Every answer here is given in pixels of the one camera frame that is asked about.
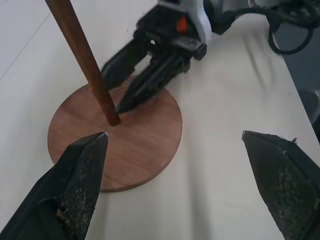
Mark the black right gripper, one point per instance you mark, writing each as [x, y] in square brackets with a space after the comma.
[165, 30]

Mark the grey rounded object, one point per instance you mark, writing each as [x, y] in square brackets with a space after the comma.
[312, 105]

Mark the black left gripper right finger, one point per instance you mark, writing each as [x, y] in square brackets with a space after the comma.
[287, 185]

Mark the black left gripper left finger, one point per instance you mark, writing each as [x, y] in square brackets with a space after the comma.
[50, 195]

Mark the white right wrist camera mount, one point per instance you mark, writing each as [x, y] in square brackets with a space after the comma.
[198, 18]

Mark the round wooden base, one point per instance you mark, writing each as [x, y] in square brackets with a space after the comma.
[142, 150]

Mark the brown wooden pole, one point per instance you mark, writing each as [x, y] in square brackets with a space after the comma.
[82, 50]

